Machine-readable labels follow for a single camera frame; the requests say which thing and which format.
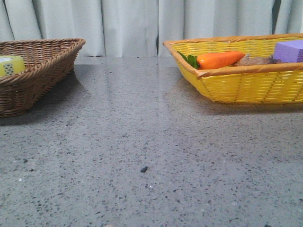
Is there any yellow-green tape roll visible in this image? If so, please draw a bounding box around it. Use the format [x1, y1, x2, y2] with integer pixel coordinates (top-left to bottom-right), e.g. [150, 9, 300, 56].
[0, 55, 25, 77]

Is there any small black debris chip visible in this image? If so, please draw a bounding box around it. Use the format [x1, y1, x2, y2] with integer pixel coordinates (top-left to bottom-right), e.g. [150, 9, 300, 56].
[140, 166, 148, 173]

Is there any orange toy carrot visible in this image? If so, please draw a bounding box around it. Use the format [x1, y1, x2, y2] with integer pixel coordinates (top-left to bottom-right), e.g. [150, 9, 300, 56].
[178, 51, 245, 70]

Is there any white curtain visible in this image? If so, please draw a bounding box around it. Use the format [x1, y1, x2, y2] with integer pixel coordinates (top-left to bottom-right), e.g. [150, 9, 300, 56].
[0, 0, 303, 57]

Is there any brown ginger root toy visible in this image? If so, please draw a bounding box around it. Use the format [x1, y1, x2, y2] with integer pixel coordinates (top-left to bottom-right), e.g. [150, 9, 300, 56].
[232, 54, 282, 67]

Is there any brown wicker basket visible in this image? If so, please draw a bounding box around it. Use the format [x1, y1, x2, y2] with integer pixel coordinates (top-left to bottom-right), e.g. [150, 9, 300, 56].
[0, 38, 86, 117]

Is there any yellow woven basket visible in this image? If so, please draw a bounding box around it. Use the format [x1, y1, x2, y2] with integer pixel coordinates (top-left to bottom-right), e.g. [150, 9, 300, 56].
[163, 33, 303, 104]

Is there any purple foam block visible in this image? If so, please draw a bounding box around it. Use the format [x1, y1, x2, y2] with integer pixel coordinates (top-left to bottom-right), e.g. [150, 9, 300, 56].
[273, 40, 303, 63]

